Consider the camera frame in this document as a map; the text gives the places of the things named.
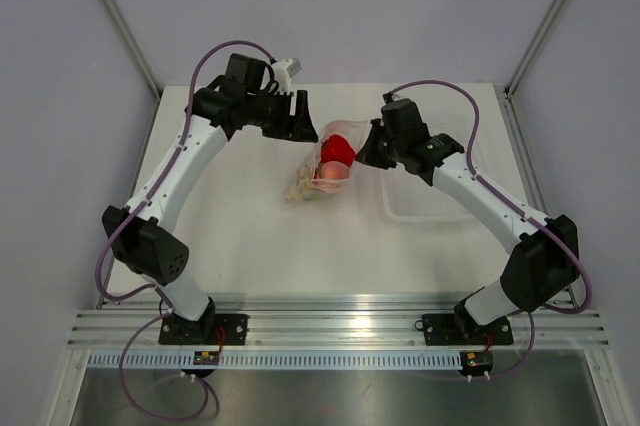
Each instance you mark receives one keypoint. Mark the red toy pepper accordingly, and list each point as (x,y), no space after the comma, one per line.
(336,148)

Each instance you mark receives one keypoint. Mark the left aluminium frame post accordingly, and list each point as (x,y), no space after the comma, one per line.
(131,46)

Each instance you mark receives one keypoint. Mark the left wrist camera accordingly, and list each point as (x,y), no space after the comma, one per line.
(285,70)

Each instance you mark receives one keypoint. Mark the right controller board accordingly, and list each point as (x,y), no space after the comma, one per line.
(477,362)

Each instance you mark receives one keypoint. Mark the clear zip top bag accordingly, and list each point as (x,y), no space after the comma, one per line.
(306,175)

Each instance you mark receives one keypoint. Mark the yellow green toy mango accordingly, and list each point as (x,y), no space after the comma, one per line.
(313,194)

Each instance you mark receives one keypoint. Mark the aluminium frame post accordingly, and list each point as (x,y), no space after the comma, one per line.
(131,46)
(543,32)

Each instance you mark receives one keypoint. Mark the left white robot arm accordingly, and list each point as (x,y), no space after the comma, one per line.
(140,234)

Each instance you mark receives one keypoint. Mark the white plastic food basket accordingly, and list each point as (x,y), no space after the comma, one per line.
(449,170)

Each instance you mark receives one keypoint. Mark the pink toy peach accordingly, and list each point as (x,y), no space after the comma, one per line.
(334,171)

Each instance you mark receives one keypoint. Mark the right aluminium frame post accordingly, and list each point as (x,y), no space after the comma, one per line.
(543,32)

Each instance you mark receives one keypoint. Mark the aluminium mounting rail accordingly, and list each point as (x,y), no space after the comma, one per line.
(308,322)

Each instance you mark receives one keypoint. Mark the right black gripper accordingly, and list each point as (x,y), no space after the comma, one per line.
(368,155)

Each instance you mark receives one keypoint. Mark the controller board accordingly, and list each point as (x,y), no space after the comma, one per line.
(477,362)
(206,358)

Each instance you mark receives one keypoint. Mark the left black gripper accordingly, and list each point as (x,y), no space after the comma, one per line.
(299,128)

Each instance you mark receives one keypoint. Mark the left controller board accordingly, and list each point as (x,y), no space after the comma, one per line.
(206,358)

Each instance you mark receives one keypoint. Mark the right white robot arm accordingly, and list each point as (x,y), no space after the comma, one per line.
(542,251)

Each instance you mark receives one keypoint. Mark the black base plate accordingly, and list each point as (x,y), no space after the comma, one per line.
(228,329)
(447,329)

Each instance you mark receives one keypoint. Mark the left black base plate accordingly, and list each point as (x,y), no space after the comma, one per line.
(228,329)

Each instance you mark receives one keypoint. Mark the white slotted cable duct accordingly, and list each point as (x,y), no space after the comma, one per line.
(281,360)

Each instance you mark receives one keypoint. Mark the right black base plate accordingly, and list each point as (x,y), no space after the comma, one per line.
(447,329)

